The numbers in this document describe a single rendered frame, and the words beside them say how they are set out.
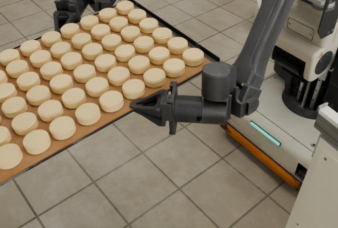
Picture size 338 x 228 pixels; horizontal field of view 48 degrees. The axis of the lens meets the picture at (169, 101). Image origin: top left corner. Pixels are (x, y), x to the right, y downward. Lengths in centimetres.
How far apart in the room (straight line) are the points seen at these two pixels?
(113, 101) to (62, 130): 12
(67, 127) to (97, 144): 133
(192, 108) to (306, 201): 55
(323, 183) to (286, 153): 72
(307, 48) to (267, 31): 73
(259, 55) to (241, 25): 231
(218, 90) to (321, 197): 52
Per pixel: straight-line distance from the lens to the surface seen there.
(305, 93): 193
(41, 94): 86
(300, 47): 153
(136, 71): 87
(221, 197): 187
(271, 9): 81
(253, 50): 81
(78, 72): 89
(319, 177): 109
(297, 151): 177
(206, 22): 311
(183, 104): 76
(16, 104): 86
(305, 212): 122
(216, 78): 72
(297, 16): 154
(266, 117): 186
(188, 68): 88
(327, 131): 101
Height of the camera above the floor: 153
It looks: 41 degrees down
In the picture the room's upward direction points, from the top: straight up
